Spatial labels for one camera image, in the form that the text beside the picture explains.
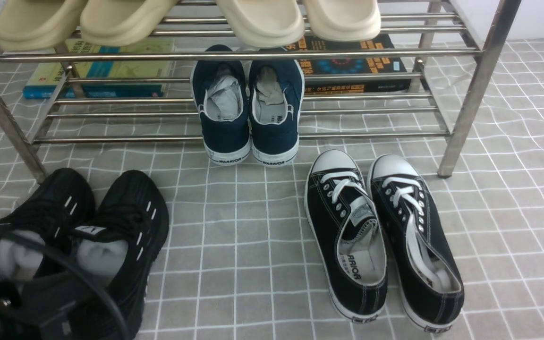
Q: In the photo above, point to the tan foam slipper far left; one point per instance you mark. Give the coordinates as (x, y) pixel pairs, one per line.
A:
(31, 25)

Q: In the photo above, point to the silver metal shoe rack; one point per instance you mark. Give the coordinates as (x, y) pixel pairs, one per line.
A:
(444, 32)

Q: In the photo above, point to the black canvas sneaker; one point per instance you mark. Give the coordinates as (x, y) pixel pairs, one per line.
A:
(349, 236)
(431, 287)

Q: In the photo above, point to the black canvas sneaker right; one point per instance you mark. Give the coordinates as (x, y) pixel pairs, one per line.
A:
(431, 287)

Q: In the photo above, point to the navy canvas shoe left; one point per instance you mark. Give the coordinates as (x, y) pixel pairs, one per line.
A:
(219, 90)

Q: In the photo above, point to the cream foam slipper right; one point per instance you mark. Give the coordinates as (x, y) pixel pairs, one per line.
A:
(344, 20)

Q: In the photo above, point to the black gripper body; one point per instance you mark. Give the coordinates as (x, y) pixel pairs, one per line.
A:
(40, 309)

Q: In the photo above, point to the green and blue book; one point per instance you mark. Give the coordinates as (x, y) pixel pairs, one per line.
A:
(46, 77)

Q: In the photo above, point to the grey checked floor cloth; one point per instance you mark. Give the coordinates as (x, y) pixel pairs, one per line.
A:
(241, 262)

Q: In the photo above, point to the black knit sneaker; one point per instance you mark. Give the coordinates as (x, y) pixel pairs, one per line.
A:
(119, 244)
(61, 202)

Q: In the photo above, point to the cream foam slipper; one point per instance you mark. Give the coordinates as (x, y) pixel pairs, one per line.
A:
(264, 23)
(344, 20)

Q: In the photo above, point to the tan foam slipper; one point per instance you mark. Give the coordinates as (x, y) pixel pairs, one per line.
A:
(31, 25)
(117, 23)

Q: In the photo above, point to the navy canvas shoe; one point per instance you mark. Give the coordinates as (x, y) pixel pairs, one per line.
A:
(219, 90)
(277, 89)

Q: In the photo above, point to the black book orange text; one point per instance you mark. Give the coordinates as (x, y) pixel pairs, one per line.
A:
(347, 66)

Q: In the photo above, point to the black canvas sneaker left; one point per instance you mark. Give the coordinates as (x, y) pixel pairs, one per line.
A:
(349, 236)

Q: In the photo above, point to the navy canvas shoe right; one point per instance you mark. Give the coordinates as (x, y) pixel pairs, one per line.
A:
(277, 89)

